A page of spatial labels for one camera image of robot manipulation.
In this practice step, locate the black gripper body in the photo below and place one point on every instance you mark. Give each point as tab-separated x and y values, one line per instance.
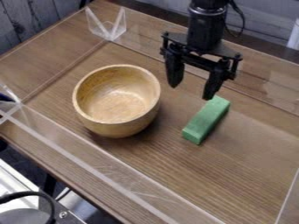
199	45

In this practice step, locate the clear acrylic corner bracket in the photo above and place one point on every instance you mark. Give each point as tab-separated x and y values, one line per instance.
107	30

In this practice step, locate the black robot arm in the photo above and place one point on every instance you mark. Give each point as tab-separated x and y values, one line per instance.
208	3

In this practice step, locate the green rectangular block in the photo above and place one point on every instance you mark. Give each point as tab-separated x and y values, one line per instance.
205	120

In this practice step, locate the clear acrylic front barrier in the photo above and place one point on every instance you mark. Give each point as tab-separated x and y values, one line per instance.
103	179

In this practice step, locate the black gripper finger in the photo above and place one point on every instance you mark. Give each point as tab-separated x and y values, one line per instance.
217	76
173	68

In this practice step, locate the brown wooden bowl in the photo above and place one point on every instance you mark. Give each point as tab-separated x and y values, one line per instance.
116	100

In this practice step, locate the black table leg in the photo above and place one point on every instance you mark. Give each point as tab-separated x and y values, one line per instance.
49	184

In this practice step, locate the grey metal bracket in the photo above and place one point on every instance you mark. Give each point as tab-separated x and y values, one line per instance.
64	216

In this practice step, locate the white post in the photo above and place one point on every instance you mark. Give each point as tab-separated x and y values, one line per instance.
294	37

